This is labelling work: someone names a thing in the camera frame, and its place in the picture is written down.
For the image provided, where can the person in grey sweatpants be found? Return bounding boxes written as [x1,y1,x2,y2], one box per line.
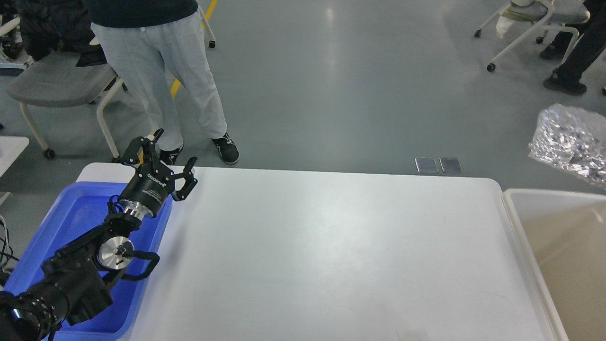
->
[84,0,240,165]

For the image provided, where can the left metal floor plate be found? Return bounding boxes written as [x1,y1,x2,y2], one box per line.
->
[415,157,439,173]

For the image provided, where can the person in black trousers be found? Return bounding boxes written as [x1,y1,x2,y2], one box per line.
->
[543,0,606,96]

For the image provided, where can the metal floor plate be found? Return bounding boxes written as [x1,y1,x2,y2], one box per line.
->
[415,157,439,173]
[439,157,463,173]

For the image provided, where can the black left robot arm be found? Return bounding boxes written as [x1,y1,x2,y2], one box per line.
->
[1,129,197,341]

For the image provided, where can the right metal floor plate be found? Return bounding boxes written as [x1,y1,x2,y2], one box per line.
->
[439,157,463,173]

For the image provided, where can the white plastic bin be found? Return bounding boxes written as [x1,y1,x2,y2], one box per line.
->
[502,188,606,341]

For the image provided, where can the grey chair with white frame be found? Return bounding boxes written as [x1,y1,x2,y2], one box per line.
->
[5,14,128,159]

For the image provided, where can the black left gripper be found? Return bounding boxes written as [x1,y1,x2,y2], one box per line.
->
[118,129,198,219]

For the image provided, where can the white rolling chair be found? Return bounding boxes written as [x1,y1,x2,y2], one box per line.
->
[474,0,591,72]

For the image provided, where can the silver foil bag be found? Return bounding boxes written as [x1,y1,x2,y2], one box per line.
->
[528,103,606,188]

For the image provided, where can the small white side table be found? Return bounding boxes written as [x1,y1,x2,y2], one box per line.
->
[0,135,30,177]

